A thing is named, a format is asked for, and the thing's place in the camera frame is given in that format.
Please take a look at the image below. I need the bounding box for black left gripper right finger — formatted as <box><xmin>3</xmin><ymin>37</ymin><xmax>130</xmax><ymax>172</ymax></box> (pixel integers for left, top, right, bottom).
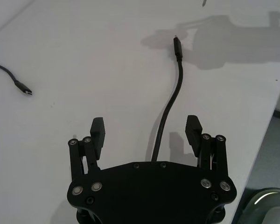
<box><xmin>184</xmin><ymin>114</ymin><xmax>230</xmax><ymax>177</ymax></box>

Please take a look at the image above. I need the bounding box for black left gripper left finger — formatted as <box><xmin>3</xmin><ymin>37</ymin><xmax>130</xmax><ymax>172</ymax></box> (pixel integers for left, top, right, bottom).
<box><xmin>68</xmin><ymin>117</ymin><xmax>106</xmax><ymax>183</ymax></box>

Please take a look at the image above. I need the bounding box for pale grey round robot part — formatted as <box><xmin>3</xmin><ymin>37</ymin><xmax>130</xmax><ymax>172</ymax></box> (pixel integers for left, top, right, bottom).
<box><xmin>244</xmin><ymin>186</ymin><xmax>280</xmax><ymax>224</ymax></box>

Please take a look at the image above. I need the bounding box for thick black cable with plug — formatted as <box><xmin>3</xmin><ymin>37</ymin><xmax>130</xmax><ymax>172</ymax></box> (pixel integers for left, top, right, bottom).
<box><xmin>151</xmin><ymin>35</ymin><xmax>185</xmax><ymax>162</ymax></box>

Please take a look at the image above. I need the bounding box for thin black cable with plug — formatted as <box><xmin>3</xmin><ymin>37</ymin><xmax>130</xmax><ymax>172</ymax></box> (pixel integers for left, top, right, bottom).
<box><xmin>0</xmin><ymin>63</ymin><xmax>34</xmax><ymax>97</ymax></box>

